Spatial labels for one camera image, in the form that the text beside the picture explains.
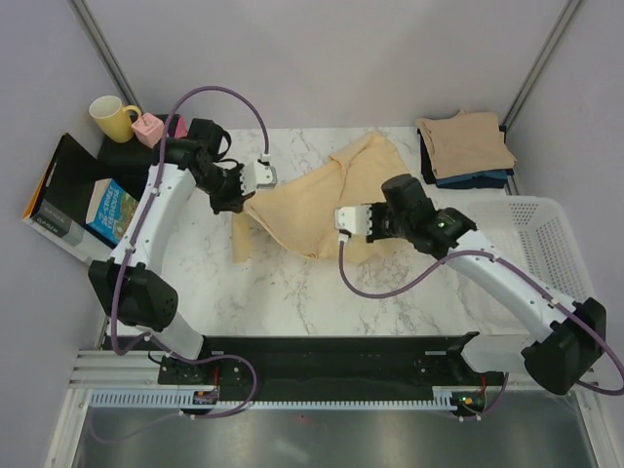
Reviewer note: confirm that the left aluminium frame post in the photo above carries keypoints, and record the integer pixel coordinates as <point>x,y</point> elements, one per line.
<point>90,26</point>

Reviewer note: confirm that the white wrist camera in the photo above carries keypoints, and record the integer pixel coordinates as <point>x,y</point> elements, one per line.
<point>354,220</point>
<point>257,175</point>

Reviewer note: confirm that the yellow mug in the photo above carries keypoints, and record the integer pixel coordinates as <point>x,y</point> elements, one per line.
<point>114,118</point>

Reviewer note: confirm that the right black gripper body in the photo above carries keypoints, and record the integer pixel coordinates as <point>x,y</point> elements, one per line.
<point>384,224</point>

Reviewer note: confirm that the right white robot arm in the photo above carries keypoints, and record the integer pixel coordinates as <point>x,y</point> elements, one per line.
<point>564,337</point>

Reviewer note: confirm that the folded tan t shirt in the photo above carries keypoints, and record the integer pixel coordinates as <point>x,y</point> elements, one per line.
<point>467,143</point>

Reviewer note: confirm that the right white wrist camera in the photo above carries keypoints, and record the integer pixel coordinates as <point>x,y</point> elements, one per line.
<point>354,220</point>

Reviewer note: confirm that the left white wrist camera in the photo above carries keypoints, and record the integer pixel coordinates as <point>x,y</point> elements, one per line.
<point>257,175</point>

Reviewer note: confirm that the black and pink box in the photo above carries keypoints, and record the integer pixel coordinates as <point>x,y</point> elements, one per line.
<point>133,153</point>

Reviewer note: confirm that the folded black t shirt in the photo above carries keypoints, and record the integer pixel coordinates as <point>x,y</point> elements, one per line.
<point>425,162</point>

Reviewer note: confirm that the right aluminium frame post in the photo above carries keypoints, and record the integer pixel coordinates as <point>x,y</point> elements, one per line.
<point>556,36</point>

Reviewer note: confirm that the blue paperback book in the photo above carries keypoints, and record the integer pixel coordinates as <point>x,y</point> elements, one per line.
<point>110,210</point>

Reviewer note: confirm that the white cable duct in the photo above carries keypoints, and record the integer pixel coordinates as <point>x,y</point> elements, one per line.
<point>188,399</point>

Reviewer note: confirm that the white plastic basket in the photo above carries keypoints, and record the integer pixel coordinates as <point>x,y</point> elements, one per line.
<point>534,234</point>

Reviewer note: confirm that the aluminium frame post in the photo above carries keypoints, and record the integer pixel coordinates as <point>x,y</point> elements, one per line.
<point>90,26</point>
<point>556,36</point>

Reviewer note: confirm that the black orange file folder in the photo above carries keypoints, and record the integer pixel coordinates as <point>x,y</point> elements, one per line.
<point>58,207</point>

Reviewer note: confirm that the pink cube block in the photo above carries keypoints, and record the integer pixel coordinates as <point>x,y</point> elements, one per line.
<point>148,129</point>

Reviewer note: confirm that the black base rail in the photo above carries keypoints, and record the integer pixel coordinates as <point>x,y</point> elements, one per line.
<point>365,366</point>

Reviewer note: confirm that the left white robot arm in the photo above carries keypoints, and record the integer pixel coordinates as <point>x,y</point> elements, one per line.
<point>128,284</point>

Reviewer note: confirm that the cream yellow t shirt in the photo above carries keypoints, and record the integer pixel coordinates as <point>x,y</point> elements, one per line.
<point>299,215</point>

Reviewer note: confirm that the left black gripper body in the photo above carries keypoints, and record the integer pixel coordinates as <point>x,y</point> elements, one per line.
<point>223,188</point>

